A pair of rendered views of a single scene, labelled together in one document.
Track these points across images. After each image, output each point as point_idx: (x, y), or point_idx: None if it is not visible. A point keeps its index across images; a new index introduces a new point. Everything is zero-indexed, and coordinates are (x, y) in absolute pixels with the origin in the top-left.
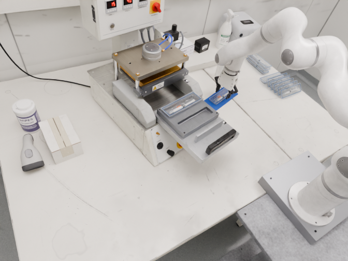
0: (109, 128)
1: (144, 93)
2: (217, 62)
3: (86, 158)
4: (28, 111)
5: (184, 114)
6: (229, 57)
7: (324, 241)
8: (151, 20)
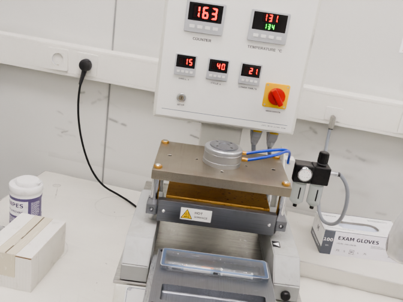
0: (111, 284)
1: (160, 213)
2: (386, 248)
3: (25, 300)
4: (21, 189)
5: (197, 281)
6: (402, 232)
7: None
8: (266, 121)
